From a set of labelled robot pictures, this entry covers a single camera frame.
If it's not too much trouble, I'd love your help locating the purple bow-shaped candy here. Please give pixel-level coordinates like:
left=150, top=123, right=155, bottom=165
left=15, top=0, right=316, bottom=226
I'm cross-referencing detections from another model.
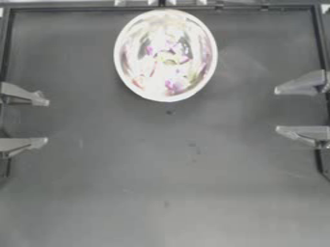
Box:
left=165, top=41, right=194, bottom=65

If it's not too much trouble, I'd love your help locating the steel bowl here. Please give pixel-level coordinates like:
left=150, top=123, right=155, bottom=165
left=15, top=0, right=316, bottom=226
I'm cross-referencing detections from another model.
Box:
left=112, top=8, right=219, bottom=103

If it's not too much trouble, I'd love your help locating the pink candy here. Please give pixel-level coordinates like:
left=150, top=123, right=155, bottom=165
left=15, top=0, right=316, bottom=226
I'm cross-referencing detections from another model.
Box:
left=143, top=44, right=158, bottom=58

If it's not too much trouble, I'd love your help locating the red candy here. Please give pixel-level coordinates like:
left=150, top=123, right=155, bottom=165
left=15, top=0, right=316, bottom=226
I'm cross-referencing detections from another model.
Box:
left=147, top=61, right=161, bottom=78

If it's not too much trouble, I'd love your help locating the green candy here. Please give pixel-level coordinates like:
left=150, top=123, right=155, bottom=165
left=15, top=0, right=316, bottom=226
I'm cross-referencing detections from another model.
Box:
left=159, top=55, right=179, bottom=66

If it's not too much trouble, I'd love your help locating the purple blue-print candy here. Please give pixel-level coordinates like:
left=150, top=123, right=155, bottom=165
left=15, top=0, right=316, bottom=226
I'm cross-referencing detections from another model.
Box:
left=165, top=78, right=187, bottom=96

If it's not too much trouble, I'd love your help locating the black table frame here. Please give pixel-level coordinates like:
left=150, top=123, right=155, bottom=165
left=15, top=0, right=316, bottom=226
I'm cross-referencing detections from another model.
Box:
left=0, top=0, right=330, bottom=184

